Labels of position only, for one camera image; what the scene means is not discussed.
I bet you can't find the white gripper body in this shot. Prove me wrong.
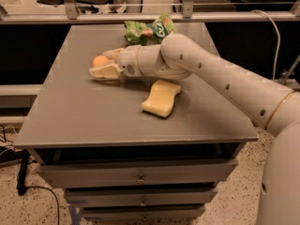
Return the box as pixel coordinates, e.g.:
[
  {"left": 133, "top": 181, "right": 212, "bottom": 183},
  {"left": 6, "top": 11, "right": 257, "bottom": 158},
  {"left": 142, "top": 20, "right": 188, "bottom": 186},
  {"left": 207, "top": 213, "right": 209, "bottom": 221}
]
[{"left": 118, "top": 45, "right": 142, "bottom": 78}]

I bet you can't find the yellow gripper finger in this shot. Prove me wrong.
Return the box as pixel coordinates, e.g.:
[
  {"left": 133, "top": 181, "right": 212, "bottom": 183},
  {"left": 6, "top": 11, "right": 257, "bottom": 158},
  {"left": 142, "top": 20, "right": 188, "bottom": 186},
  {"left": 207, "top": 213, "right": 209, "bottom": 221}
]
[
  {"left": 89, "top": 60, "right": 121, "bottom": 80},
  {"left": 102, "top": 48, "right": 124, "bottom": 61}
]

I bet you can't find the orange fruit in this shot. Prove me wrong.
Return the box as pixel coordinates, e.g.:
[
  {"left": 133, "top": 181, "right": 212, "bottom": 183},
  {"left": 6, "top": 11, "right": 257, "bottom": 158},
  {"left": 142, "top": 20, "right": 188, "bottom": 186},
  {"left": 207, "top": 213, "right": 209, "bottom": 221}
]
[{"left": 92, "top": 55, "right": 109, "bottom": 67}]

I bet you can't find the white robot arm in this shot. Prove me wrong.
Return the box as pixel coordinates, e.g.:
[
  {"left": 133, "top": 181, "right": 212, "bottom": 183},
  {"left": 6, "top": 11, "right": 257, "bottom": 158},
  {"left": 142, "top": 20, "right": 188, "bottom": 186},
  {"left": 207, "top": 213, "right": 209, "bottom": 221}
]
[{"left": 89, "top": 34, "right": 300, "bottom": 225}]

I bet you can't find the green snack bag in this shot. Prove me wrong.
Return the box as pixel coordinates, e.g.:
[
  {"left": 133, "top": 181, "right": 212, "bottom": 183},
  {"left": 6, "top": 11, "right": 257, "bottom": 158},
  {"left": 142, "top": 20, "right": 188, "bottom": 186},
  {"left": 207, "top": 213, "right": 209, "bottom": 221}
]
[{"left": 125, "top": 13, "right": 177, "bottom": 45}]

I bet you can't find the yellow sponge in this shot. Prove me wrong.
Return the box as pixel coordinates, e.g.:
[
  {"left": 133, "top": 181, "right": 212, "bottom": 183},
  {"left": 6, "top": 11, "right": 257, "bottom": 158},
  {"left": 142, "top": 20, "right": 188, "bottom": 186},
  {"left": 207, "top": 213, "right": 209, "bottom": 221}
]
[{"left": 142, "top": 81, "right": 181, "bottom": 117}]

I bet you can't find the grey drawer cabinet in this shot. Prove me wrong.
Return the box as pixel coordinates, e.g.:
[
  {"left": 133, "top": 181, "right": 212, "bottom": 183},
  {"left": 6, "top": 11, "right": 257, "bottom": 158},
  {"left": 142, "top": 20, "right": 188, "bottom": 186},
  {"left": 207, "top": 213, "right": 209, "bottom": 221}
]
[{"left": 13, "top": 22, "right": 259, "bottom": 222}]

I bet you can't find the top grey drawer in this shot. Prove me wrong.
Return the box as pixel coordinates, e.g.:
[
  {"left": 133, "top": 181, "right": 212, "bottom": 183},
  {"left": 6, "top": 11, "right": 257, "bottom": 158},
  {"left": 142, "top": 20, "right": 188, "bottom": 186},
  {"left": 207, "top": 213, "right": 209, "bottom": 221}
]
[{"left": 37, "top": 158, "right": 238, "bottom": 188}]

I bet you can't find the grey drawer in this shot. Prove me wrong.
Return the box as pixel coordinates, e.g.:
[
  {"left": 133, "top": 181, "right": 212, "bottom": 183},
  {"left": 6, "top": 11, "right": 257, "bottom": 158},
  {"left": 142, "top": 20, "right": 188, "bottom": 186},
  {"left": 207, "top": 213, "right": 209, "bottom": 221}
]
[
  {"left": 65, "top": 187, "right": 218, "bottom": 207},
  {"left": 37, "top": 158, "right": 238, "bottom": 188},
  {"left": 82, "top": 204, "right": 205, "bottom": 221}
]

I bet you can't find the bottom grey drawer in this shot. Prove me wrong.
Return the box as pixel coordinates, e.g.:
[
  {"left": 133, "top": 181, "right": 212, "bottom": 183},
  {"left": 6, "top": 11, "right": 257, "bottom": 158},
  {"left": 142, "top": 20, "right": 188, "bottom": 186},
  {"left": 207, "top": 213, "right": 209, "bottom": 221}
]
[{"left": 82, "top": 204, "right": 205, "bottom": 221}]

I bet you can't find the middle grey drawer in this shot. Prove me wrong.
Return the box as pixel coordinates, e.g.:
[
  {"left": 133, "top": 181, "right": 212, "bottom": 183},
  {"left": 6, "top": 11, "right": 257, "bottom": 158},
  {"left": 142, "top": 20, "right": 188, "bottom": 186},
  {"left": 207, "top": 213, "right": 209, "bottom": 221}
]
[{"left": 65, "top": 187, "right": 218, "bottom": 207}]

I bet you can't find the metal railing frame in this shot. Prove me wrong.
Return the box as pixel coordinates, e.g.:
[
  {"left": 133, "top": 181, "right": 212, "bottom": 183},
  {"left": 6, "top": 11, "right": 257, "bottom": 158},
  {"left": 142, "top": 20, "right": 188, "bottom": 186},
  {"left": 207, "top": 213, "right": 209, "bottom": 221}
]
[{"left": 0, "top": 0, "right": 300, "bottom": 24}]

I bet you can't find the white cable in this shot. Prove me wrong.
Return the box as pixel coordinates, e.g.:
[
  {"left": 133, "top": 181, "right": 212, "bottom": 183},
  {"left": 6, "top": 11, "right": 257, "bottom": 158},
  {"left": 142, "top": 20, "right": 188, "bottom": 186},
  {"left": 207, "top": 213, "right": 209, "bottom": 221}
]
[{"left": 251, "top": 9, "right": 281, "bottom": 82}]

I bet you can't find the black floor cable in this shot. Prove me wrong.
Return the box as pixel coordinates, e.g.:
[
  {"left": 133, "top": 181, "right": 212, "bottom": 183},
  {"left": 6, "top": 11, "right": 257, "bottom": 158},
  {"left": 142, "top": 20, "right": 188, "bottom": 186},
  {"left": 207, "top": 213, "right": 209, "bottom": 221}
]
[{"left": 0, "top": 125, "right": 61, "bottom": 225}]

